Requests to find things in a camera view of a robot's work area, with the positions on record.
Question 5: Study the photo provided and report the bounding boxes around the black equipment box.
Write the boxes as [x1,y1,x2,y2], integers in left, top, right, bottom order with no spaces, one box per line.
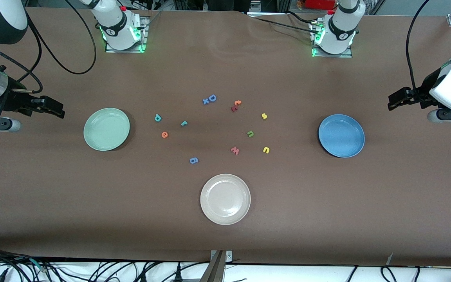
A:
[209,0,251,11]

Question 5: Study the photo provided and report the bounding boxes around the brown table cover sheet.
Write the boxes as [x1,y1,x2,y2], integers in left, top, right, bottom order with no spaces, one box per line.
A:
[0,7,451,267]

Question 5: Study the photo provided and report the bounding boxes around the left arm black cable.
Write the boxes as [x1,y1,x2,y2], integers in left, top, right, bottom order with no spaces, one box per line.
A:
[406,0,431,104]

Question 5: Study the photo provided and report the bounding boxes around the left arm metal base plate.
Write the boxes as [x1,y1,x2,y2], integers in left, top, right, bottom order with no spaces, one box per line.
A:
[311,20,353,58]

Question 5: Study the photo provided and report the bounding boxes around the blue plate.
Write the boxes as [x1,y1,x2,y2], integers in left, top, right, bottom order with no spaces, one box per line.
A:
[318,114,365,158]

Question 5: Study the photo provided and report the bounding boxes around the pale green plate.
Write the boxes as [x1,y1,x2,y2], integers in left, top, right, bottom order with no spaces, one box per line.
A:
[83,108,130,152]

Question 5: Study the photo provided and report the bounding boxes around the aluminium frame strut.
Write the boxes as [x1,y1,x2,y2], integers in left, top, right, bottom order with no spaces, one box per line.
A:
[199,250,233,282]

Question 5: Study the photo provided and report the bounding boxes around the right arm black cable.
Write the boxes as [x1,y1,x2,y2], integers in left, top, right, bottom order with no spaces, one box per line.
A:
[0,0,97,94]

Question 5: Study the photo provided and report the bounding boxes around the red box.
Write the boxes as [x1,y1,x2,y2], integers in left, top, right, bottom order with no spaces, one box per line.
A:
[304,0,337,10]

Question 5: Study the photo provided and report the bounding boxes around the beige plate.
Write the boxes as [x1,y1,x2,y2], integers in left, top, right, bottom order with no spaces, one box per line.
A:
[200,174,251,226]

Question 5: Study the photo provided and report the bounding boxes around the black base power cable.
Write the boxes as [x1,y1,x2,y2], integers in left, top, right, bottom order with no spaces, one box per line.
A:
[249,11,320,31]

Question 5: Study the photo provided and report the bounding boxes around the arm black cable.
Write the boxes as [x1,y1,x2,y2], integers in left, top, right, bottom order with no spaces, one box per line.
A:
[0,0,97,94]
[406,0,431,104]

